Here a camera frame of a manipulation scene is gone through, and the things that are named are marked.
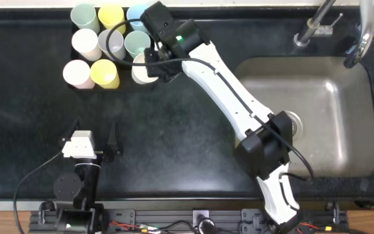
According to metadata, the steel sink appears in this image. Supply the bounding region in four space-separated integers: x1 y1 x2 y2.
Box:
233 55 374 178

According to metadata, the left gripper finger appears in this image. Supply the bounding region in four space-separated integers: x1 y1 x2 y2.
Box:
58 119 81 148
107 122 123 157

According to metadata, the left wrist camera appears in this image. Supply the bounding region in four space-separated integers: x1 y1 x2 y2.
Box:
61 129 97 160

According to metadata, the steel tap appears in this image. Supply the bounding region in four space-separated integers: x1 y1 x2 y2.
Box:
292 0 374 70

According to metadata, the black tray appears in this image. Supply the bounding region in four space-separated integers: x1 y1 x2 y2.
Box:
69 18 158 93

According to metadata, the grey cup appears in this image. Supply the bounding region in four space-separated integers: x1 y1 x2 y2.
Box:
97 29 127 62

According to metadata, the black cable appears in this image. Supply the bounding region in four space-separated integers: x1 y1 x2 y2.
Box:
12 151 64 234
105 18 315 183

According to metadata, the green cup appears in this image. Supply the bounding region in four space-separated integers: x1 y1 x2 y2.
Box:
70 3 101 34
123 30 152 60

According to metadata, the white cup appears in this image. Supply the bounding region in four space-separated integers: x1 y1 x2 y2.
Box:
71 28 103 62
131 53 160 86

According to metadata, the pink cup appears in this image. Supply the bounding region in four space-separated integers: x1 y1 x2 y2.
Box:
62 59 96 90

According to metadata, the blue cup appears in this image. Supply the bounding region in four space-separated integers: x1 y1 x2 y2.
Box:
126 4 151 34

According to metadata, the mounting rail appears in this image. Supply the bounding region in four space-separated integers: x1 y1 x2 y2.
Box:
27 200 350 234

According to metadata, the yellow cup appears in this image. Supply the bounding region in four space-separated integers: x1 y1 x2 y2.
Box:
97 3 127 35
90 58 121 90

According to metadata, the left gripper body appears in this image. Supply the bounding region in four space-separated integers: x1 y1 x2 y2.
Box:
95 149 115 164

